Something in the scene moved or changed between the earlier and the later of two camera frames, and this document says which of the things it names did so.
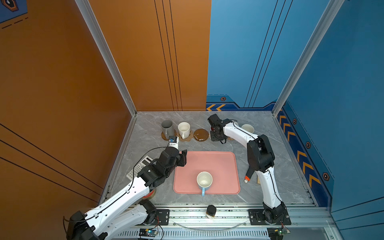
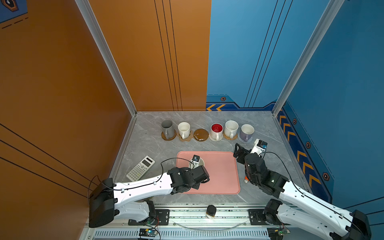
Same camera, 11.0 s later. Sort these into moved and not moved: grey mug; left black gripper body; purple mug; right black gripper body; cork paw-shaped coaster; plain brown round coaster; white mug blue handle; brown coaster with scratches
Moved: white mug blue handle; right black gripper body; left black gripper body
Not moved: cork paw-shaped coaster; grey mug; brown coaster with scratches; plain brown round coaster; purple mug
